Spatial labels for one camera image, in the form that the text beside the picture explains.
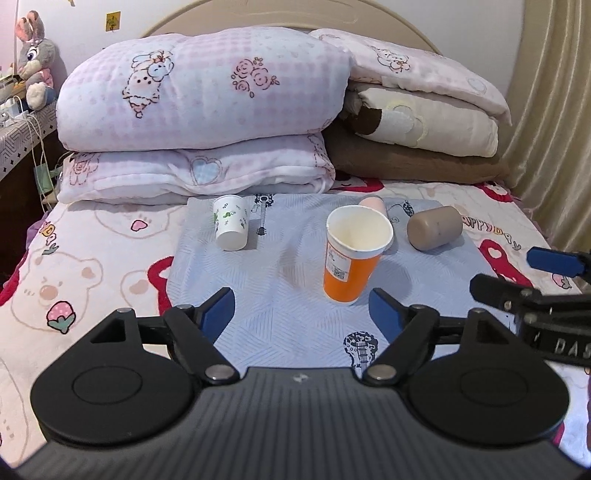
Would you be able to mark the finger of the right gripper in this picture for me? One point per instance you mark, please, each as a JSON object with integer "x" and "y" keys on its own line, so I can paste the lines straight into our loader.
{"x": 501, "y": 294}
{"x": 567, "y": 264}

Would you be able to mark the pink checkered folded quilt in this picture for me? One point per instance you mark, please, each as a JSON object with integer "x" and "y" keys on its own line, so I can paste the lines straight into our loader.
{"x": 162, "y": 118}

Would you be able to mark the beige curtain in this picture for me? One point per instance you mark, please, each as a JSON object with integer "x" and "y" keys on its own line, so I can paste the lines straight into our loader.
{"x": 548, "y": 145}

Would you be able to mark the pink cup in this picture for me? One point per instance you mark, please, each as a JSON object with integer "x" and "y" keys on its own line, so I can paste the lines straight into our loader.
{"x": 376, "y": 203}

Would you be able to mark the grey bunny plush toy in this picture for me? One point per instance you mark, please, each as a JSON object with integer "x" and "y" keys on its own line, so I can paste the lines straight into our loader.
{"x": 35, "y": 60}

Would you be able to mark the orange paper cup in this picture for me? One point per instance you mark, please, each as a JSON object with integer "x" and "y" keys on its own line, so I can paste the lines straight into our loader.
{"x": 357, "y": 237}

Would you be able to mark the brown plastic cup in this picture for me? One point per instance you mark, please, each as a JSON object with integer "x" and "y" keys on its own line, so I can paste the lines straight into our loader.
{"x": 434, "y": 228}

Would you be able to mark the white green-patterned paper cup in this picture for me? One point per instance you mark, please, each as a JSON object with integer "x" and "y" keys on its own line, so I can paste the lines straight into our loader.
{"x": 231, "y": 222}

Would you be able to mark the side table with patterned cloth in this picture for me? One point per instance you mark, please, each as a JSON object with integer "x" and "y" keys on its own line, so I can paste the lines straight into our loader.
{"x": 22, "y": 145}

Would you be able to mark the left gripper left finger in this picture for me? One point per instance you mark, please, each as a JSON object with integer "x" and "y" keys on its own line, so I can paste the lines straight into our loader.
{"x": 192, "y": 332}

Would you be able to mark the pink bear print pillow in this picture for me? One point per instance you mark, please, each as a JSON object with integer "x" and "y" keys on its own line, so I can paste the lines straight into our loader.
{"x": 394, "y": 66}

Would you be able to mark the yellow wall sticker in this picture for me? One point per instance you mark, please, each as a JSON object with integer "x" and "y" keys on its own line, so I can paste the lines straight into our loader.
{"x": 112, "y": 21}

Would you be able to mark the cream brown folded blanket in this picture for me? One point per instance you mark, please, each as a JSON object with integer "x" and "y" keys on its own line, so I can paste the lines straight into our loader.
{"x": 393, "y": 134}

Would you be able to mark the light blue patterned cloth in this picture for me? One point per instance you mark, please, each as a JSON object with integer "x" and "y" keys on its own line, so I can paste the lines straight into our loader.
{"x": 282, "y": 316}

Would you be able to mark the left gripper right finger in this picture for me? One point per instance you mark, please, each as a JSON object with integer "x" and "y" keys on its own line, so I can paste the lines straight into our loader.
{"x": 412, "y": 333}

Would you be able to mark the beige wooden headboard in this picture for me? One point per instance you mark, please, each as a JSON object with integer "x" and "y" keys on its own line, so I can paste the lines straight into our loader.
{"x": 367, "y": 18}

